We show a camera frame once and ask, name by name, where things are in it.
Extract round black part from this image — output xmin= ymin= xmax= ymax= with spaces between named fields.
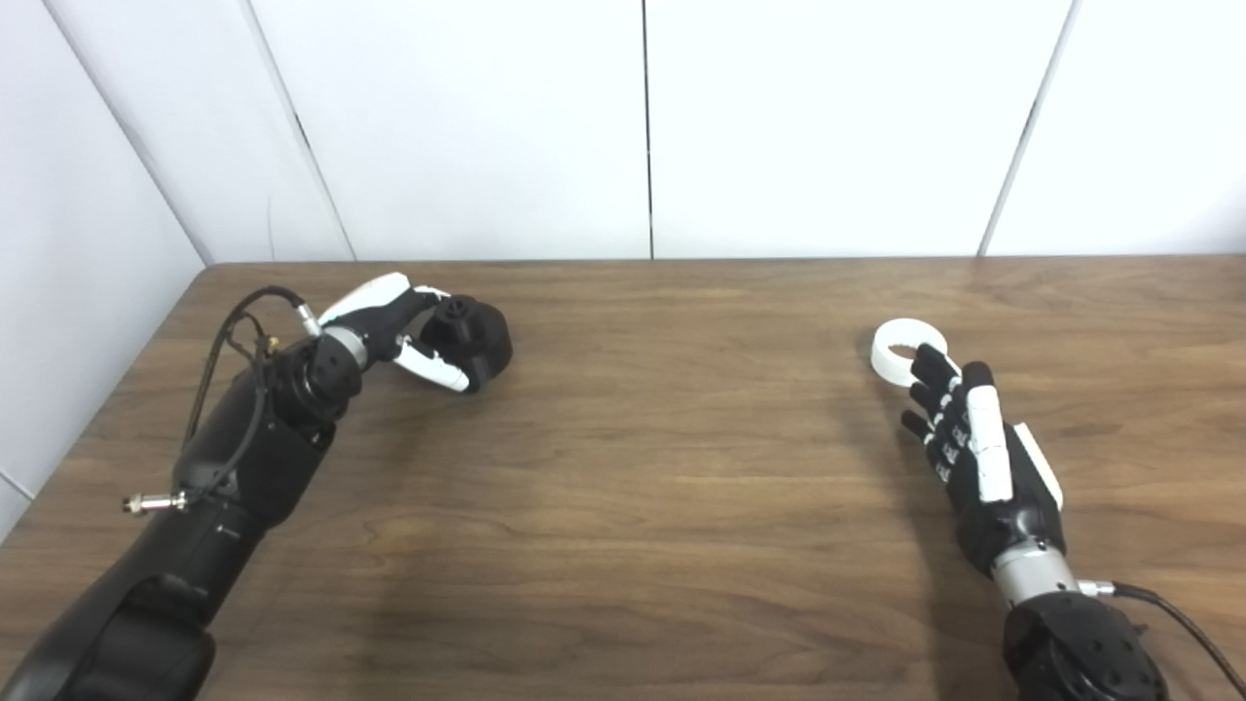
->
xmin=421 ymin=295 xmax=514 ymax=393

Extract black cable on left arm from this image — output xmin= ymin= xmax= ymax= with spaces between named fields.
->
xmin=122 ymin=285 xmax=324 ymax=515

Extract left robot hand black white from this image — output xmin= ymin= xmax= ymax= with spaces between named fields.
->
xmin=316 ymin=273 xmax=483 ymax=395

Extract white ring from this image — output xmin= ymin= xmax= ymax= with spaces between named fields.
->
xmin=870 ymin=318 xmax=949 ymax=386

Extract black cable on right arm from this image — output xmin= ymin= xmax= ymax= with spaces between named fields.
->
xmin=1077 ymin=578 xmax=1246 ymax=694

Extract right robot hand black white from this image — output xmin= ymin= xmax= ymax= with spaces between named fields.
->
xmin=900 ymin=341 xmax=1066 ymax=577

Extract thin wires with yellow plug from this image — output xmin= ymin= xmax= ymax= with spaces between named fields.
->
xmin=222 ymin=312 xmax=283 ymax=390

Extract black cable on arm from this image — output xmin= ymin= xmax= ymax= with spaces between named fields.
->
xmin=122 ymin=285 xmax=324 ymax=515
xmin=1077 ymin=578 xmax=1246 ymax=694

